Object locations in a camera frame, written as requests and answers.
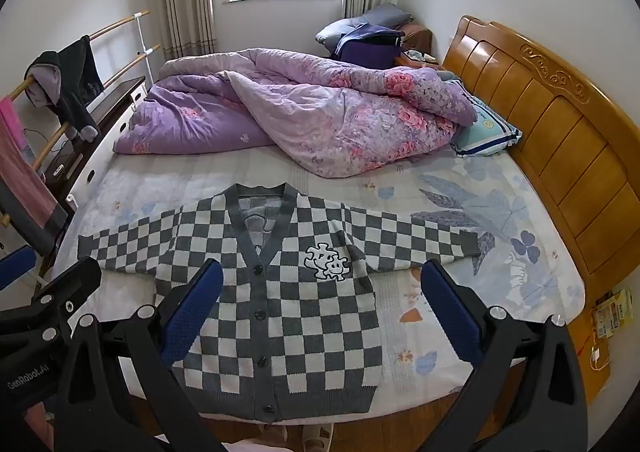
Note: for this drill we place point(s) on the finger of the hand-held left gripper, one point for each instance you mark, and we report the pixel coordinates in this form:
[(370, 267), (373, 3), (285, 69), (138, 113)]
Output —
[(15, 264), (67, 282)]

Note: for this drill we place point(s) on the dark grey cloth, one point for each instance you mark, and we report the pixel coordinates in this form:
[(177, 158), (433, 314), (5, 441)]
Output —
[(25, 219)]

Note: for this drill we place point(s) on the white bed footboard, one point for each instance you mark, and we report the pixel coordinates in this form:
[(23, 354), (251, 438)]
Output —
[(107, 137)]

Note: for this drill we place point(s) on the wooden headboard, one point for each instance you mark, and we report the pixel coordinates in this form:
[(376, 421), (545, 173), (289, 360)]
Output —
[(560, 132)]

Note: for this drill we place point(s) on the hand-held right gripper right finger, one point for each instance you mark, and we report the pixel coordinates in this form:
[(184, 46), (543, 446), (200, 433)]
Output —
[(450, 312)]

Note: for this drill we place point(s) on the pile of pillows and clothes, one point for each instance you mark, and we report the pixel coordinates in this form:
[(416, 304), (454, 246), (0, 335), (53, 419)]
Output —
[(380, 14)]

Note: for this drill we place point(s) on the white slipper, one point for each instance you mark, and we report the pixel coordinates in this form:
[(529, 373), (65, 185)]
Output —
[(315, 439)]

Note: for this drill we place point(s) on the brown pillow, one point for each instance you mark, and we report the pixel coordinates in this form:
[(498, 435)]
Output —
[(417, 37)]

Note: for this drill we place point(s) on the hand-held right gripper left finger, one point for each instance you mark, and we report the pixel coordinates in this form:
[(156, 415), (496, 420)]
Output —
[(192, 317)]

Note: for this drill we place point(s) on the light blue striped pillow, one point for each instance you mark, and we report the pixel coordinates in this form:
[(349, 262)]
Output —
[(487, 132)]

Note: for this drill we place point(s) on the pink towel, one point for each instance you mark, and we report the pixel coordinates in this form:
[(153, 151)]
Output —
[(20, 172)]

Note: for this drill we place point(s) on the dark wooden desk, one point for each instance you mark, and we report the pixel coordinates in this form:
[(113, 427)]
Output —
[(117, 94)]

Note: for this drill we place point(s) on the grey white checkered cardigan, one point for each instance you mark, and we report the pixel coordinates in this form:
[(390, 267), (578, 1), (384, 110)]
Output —
[(300, 332)]

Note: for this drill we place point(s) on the purple floral quilt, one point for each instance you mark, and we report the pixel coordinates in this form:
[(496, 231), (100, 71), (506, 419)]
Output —
[(325, 122)]

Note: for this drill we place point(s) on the wooden nightstand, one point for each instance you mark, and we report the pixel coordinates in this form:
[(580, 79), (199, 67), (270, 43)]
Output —
[(585, 372), (415, 64)]

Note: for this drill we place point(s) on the dark hanging garment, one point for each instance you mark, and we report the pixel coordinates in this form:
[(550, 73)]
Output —
[(75, 82)]

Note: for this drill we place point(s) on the wooden rail clothes rack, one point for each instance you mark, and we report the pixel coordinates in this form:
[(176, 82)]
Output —
[(120, 24)]

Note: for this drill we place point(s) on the leaf print bed sheet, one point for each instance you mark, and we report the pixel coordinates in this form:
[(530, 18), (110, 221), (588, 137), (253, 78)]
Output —
[(450, 202)]

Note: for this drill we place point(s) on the yellow packet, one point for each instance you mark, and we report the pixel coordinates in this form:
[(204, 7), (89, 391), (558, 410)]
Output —
[(612, 312)]

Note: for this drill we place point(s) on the dark purple cloth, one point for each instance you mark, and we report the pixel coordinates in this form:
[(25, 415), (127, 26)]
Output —
[(370, 52)]

